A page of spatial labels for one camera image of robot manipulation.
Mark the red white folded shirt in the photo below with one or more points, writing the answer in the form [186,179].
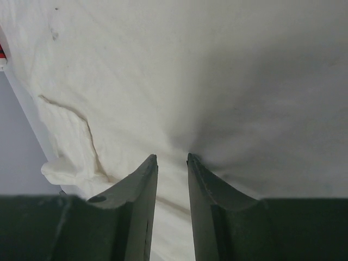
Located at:
[5,53]

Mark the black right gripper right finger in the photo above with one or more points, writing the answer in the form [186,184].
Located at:
[229,225]

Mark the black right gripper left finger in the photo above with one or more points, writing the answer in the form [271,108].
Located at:
[113,225]

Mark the cream white t shirt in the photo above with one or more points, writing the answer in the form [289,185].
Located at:
[256,89]

